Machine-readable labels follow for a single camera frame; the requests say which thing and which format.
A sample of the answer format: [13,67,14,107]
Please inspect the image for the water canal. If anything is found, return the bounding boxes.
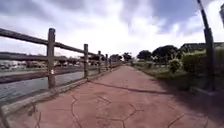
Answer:
[0,68,101,104]

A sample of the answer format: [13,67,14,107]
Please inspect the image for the round bush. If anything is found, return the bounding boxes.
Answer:
[168,58,183,74]

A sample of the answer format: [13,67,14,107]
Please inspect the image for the red stamped concrete path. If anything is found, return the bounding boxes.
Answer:
[6,64,224,128]

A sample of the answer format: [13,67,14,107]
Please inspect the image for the row of buildings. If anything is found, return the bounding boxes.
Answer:
[0,51,111,70]

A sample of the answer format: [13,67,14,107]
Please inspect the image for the dark wooden post fence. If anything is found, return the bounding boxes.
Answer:
[0,27,123,90]

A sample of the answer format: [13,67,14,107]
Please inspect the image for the stone kerb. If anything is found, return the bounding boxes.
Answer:
[0,64,123,118]

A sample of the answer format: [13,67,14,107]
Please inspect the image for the long low building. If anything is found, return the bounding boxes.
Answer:
[179,41,224,54]

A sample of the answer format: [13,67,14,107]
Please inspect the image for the grass verge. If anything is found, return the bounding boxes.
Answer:
[132,62,214,93]

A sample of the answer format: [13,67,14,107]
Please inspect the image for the green hedge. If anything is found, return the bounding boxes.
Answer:
[180,46,224,77]

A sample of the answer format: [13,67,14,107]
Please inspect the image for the row of trees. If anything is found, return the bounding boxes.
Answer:
[109,44,182,64]

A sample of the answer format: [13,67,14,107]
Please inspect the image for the dark pole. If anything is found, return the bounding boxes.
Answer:
[195,0,217,93]

